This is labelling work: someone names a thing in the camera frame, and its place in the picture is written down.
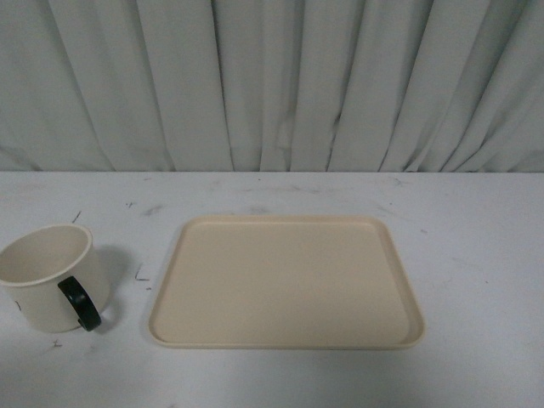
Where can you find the cream mug with black handle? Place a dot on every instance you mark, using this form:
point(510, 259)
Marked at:
point(56, 278)

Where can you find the beige rectangular plastic tray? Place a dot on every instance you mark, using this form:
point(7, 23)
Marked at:
point(286, 282)

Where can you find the white pleated curtain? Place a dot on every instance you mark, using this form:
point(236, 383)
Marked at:
point(325, 86)

